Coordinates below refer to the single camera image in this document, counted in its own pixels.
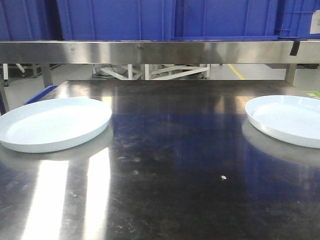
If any blue crate on shelf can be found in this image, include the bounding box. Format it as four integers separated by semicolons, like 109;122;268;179
0;0;62;42
174;0;320;41
57;0;176;42

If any stainless steel shelf rail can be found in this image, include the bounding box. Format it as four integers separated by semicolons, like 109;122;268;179
0;40;320;64

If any left blue crate on shelf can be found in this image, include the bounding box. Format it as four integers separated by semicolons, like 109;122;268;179
0;0;62;42

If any white metal frame background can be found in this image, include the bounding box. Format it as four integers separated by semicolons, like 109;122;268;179
92;64;211;81

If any white label on crate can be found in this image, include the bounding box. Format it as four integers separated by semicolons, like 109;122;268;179
310;10;320;34

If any right blue crate on shelf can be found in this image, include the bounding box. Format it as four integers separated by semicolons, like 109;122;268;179
174;0;320;41

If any black tape strip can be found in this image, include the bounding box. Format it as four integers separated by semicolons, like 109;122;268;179
289;40;301;56

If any steel shelf left leg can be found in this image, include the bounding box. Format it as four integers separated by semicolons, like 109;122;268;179
40;63;53;88

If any green object at table edge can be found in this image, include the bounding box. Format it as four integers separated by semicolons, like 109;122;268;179
304;91;320;100

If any steel shelf leg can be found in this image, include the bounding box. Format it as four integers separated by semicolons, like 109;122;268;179
40;63;53;88
284;64;297;85

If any steel shelf right leg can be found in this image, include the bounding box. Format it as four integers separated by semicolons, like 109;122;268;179
284;64;297;85

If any middle blue crate on shelf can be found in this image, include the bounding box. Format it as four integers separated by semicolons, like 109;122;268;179
57;0;176;42

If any light blue plate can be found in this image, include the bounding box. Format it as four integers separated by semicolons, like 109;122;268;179
0;97;112;153
245;95;320;149

